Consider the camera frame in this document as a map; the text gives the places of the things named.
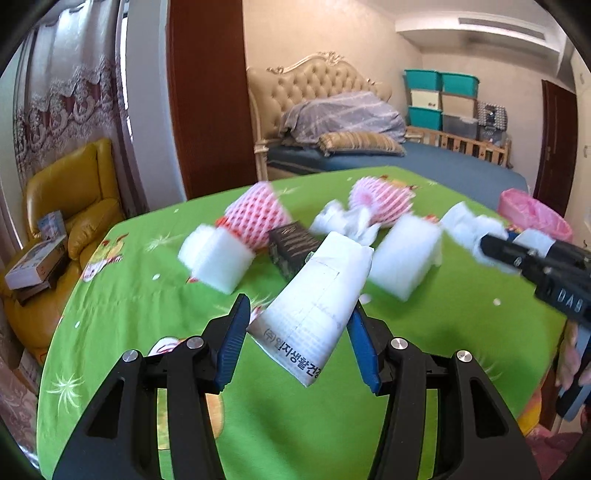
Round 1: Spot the patterned lace curtain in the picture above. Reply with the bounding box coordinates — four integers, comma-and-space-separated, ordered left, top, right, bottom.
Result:
0, 355, 40, 457
11, 0, 153, 217

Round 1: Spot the brown wooden door panel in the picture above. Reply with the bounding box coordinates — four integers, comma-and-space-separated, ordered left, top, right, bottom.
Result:
167, 0, 257, 201

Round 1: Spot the white printed carton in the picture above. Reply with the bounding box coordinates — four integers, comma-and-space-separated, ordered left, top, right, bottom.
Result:
247, 232, 374, 387

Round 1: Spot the white nightstand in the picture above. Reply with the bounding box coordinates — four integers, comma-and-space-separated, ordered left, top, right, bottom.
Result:
254, 138, 271, 182

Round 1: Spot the white shelf unit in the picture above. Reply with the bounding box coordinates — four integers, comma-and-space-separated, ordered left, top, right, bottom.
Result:
570, 46, 591, 250

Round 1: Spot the checkered black-white bag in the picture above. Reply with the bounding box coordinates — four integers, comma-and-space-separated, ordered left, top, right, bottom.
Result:
477, 102, 509, 139

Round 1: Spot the pink-lined trash bin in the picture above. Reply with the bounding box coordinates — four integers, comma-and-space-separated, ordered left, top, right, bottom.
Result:
499, 188, 574, 241

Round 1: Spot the person's right hand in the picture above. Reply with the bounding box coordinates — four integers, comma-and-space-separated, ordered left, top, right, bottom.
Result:
556, 323, 585, 388

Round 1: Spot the black box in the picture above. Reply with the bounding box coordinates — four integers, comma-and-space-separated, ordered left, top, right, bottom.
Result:
269, 220, 320, 281

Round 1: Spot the dark wooden door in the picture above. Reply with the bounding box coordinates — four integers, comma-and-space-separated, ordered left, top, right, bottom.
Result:
534, 79, 579, 217

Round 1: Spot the large white foam block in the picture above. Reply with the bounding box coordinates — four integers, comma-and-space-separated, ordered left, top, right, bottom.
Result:
369, 216, 443, 301

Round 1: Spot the grey striped blanket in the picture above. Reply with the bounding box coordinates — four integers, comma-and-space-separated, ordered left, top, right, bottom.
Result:
283, 91, 407, 146

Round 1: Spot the beige tufted headboard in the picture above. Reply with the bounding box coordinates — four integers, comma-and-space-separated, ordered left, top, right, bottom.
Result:
247, 52, 393, 144

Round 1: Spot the cardboard box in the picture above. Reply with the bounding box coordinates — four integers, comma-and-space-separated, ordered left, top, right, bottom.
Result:
18, 348, 44, 393

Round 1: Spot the white flat box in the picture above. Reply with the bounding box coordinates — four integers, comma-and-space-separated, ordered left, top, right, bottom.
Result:
4, 235, 68, 291

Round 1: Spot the small blue-white box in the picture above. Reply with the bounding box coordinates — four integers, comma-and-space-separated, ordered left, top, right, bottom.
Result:
38, 211, 65, 241

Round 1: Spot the white foam piece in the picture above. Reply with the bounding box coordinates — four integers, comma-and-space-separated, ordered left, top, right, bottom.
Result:
441, 202, 555, 273

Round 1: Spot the red fruit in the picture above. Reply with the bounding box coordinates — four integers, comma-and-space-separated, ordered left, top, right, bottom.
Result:
225, 181, 293, 250

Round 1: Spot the blue bed mattress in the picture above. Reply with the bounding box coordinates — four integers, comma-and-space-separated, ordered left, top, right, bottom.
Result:
265, 141, 529, 192

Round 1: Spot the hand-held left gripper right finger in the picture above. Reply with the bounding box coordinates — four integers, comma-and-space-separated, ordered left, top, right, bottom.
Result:
347, 302, 541, 480

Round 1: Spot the pink foam fruit net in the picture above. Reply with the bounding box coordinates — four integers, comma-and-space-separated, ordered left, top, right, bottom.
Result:
348, 178, 414, 227

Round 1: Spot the dark book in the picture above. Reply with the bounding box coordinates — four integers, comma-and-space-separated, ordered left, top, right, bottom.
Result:
16, 263, 70, 305

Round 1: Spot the wooden crib rail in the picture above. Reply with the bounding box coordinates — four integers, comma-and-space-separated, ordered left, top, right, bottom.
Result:
405, 126, 512, 168

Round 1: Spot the stack of plastic storage boxes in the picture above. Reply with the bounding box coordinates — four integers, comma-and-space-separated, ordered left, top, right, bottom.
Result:
404, 69, 481, 138

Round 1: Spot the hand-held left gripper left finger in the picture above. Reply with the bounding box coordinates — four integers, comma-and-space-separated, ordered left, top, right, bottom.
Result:
53, 294, 251, 480

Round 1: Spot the crumpled white plastic bag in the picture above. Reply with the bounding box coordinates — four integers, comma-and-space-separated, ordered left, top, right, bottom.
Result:
311, 200, 379, 243

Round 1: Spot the yellow leather armchair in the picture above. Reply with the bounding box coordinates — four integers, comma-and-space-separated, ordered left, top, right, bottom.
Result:
0, 137, 125, 361

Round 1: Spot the striped pillow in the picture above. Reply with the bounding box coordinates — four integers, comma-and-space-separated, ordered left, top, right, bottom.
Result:
318, 131, 407, 158

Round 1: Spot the ceiling air vent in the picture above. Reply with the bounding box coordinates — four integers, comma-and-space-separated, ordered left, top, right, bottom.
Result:
458, 17, 546, 40

